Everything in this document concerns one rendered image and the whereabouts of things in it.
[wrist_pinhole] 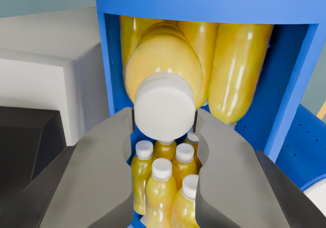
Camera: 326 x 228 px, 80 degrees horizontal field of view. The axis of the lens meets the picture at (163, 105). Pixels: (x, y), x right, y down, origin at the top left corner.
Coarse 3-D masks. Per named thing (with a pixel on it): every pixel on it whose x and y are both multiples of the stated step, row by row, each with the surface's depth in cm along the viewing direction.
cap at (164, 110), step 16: (160, 80) 12; (144, 96) 11; (160, 96) 11; (176, 96) 11; (144, 112) 12; (160, 112) 12; (176, 112) 12; (192, 112) 12; (144, 128) 12; (160, 128) 12; (176, 128) 12
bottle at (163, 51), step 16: (144, 32) 27; (160, 32) 19; (176, 32) 20; (144, 48) 15; (160, 48) 15; (176, 48) 15; (192, 48) 18; (128, 64) 16; (144, 64) 14; (160, 64) 14; (176, 64) 14; (192, 64) 15; (128, 80) 15; (144, 80) 13; (176, 80) 13; (192, 80) 14; (192, 96) 14
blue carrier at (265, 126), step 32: (96, 0) 22; (128, 0) 16; (160, 0) 15; (192, 0) 14; (224, 0) 14; (256, 0) 14; (288, 0) 14; (320, 0) 15; (288, 32) 30; (320, 32) 17; (288, 64) 30; (256, 96) 38; (288, 96) 20; (256, 128) 39; (288, 128) 24; (128, 160) 45
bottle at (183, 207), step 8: (176, 200) 36; (184, 200) 35; (192, 200) 34; (176, 208) 36; (184, 208) 34; (192, 208) 34; (176, 216) 36; (184, 216) 34; (192, 216) 34; (176, 224) 37; (184, 224) 35; (192, 224) 35
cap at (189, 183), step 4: (188, 176) 36; (192, 176) 36; (196, 176) 36; (184, 180) 35; (188, 180) 35; (192, 180) 35; (196, 180) 35; (184, 184) 34; (188, 184) 34; (192, 184) 34; (196, 184) 34; (184, 188) 34; (188, 188) 33; (192, 188) 33; (184, 192) 34; (188, 192) 33; (192, 192) 33; (192, 196) 34
